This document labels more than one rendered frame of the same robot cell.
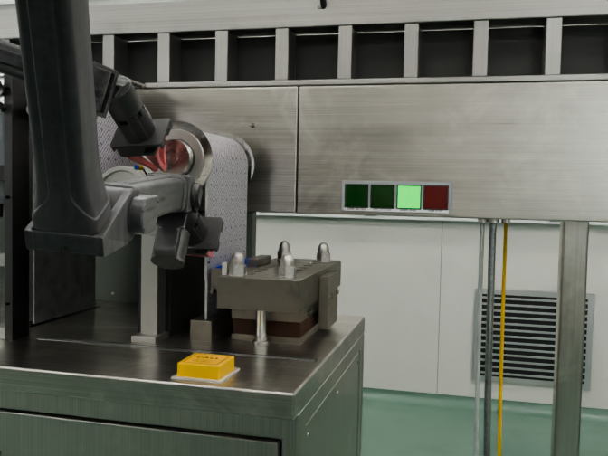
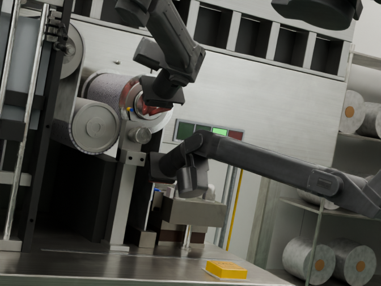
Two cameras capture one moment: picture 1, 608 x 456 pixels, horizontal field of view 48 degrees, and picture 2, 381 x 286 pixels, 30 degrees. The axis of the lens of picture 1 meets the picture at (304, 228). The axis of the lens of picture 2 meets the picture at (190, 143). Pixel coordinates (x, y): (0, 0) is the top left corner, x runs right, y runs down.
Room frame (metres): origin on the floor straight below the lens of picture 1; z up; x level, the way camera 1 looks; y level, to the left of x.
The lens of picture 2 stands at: (-0.01, 1.36, 1.27)
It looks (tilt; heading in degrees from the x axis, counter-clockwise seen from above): 3 degrees down; 316
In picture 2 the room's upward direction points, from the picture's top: 10 degrees clockwise
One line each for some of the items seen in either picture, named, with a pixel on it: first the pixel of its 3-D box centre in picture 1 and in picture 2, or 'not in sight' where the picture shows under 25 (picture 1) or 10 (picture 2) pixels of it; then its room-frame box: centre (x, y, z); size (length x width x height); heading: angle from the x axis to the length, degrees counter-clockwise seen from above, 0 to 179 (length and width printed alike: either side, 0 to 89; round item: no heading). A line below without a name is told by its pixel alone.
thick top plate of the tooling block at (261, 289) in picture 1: (286, 280); (163, 198); (1.44, 0.04, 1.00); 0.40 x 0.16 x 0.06; 166
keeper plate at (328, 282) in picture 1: (329, 299); not in sight; (1.43, -0.06, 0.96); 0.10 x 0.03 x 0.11; 166
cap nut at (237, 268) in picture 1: (237, 263); (180, 189); (1.28, 0.12, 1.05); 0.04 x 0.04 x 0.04
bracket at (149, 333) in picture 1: (150, 261); (126, 185); (1.29, 0.29, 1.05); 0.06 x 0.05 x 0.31; 166
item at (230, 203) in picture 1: (227, 230); (138, 156); (1.42, 0.16, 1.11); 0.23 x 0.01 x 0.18; 166
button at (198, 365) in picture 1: (206, 366); (226, 269); (1.06, 0.15, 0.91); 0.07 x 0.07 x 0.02; 76
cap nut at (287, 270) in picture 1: (287, 265); (209, 192); (1.27, 0.03, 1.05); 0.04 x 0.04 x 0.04
